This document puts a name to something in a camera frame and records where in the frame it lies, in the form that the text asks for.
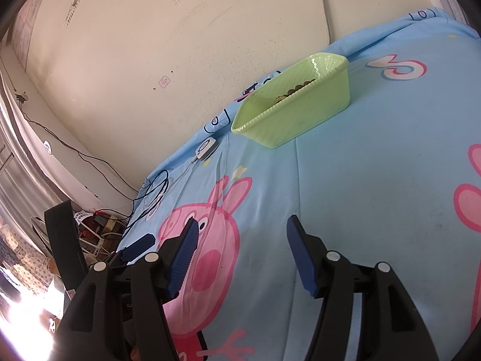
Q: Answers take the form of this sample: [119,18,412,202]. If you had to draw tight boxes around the white controller cable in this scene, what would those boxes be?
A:
[150,158,197,207]

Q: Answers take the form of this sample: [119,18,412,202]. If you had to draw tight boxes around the blue cartoon printed bedsheet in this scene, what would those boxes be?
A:
[113,7,481,361]

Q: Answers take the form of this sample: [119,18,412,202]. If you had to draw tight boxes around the white corded controller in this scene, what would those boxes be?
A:
[194,138,219,162]

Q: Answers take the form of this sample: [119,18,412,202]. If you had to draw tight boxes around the wall poster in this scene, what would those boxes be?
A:
[8,0,49,64]

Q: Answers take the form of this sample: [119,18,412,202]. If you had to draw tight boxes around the green plastic basin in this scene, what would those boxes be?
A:
[231,53,351,149]

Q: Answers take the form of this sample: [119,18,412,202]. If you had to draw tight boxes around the black looped cable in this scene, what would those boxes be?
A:
[122,169,170,234]

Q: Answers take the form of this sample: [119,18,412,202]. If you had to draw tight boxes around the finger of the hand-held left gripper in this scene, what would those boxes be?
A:
[113,233,156,267]

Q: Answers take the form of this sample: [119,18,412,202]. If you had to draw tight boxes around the cluttered white rack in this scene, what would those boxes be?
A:
[73,208,128,260]

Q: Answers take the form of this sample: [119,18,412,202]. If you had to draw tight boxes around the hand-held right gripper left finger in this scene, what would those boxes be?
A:
[56,218,200,361]

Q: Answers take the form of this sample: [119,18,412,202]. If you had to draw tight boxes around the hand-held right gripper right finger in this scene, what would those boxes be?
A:
[286,214,440,361]

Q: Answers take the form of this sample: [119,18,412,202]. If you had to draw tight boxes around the brown wooden bead bracelet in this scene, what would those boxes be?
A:
[286,79,316,96]

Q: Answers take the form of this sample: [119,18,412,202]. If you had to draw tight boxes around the grey curtain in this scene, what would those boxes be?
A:
[0,71,61,234]

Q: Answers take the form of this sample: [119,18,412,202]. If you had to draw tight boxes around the black wall power cable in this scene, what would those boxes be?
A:
[17,94,139,196]

